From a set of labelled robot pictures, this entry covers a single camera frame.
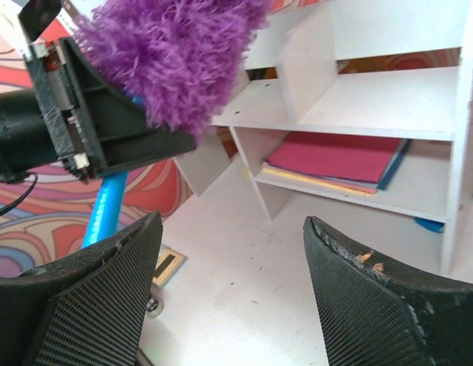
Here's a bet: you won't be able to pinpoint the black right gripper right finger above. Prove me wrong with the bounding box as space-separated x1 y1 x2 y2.
303 217 473 365

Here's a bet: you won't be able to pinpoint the small yellow book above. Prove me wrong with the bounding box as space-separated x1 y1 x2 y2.
153 245 187 287

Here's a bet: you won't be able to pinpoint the white wooden bookshelf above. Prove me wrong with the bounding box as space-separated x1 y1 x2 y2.
176 1 473 275

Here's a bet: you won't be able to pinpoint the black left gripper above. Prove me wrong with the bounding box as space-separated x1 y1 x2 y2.
0 37 196 183

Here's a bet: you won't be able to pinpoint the blue item under shelf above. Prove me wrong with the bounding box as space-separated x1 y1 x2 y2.
413 217 444 233

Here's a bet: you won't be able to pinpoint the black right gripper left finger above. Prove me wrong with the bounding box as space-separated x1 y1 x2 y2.
0 212 162 365

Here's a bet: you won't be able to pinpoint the purple fluffy duster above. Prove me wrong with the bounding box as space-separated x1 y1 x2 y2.
70 0 272 251

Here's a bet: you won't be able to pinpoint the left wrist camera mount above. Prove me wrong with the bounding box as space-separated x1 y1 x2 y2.
0 1 76 61

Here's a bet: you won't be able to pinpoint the white black stapler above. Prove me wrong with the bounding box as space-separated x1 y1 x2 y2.
146 284 165 318

